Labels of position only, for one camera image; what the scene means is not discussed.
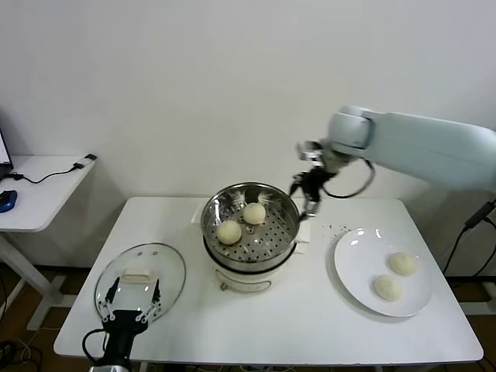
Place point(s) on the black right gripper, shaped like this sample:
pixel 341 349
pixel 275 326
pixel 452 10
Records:
pixel 314 184

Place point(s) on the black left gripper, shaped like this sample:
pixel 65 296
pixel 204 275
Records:
pixel 124 323

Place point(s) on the white steamed baozi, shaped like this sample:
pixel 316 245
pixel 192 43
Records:
pixel 254 214
pixel 229 232
pixel 403 264
pixel 386 288

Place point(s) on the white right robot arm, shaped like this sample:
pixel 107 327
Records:
pixel 407 143

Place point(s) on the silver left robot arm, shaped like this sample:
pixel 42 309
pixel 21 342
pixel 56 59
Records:
pixel 110 366

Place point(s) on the stainless steel steamer basket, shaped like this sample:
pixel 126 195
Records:
pixel 263 244

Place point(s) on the round glass pot lid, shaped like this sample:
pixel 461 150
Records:
pixel 166 267

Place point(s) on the white round plate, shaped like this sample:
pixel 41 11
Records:
pixel 360 263

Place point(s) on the white electric pot base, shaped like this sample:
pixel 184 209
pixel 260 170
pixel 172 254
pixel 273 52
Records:
pixel 244 281

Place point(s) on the white side desk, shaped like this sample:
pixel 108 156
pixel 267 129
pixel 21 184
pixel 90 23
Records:
pixel 38 201

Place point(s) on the blue computer mouse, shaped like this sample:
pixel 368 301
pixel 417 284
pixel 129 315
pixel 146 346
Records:
pixel 7 201

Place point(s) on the black laptop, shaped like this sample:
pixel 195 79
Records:
pixel 3 155

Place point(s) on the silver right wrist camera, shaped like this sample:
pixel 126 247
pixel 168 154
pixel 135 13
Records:
pixel 310 153

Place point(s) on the white metal floor frame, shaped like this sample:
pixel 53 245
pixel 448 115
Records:
pixel 478 308

